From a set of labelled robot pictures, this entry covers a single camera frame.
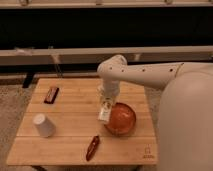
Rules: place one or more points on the white paper cup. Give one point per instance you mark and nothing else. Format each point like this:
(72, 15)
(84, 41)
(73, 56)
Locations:
(44, 125)

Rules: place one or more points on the red brown chocolate bar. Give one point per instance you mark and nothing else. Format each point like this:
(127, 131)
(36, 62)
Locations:
(51, 95)

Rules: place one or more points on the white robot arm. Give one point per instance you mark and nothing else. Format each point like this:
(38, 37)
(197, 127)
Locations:
(185, 119)

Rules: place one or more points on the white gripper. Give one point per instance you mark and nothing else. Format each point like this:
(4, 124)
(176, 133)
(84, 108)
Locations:
(109, 90)

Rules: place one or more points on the orange ceramic bowl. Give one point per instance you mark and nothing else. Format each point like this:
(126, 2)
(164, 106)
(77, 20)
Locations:
(122, 119)

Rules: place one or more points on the wooden table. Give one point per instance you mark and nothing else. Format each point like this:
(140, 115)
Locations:
(75, 116)

